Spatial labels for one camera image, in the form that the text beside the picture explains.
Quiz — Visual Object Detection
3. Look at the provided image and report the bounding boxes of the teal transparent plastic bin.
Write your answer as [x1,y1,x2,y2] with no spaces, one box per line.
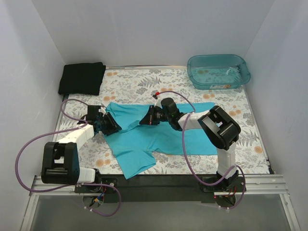
[187,54,251,90]

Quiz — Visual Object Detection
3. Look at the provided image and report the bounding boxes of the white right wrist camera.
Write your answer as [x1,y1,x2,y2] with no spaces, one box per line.
[152,92,163,110]

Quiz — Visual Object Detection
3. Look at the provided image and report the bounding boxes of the floral patterned table mat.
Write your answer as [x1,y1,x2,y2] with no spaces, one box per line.
[65,68,270,174]

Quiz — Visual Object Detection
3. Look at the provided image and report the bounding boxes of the folded black t-shirt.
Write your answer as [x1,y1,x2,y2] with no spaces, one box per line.
[58,62,106,96]

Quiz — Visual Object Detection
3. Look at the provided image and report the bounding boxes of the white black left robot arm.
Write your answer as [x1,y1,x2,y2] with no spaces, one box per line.
[41,105,122,193]

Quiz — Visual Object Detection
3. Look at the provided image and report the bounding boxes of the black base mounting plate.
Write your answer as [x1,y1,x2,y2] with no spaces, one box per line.
[74,174,246,204]

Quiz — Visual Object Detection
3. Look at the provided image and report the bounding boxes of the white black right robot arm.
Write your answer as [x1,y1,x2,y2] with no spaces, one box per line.
[140,98,241,191]

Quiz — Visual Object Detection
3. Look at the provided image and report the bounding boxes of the turquoise t-shirt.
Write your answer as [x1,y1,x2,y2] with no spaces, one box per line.
[105,102,217,179]

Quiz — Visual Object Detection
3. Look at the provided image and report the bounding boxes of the aluminium frame rail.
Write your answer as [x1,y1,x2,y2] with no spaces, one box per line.
[21,174,300,231]

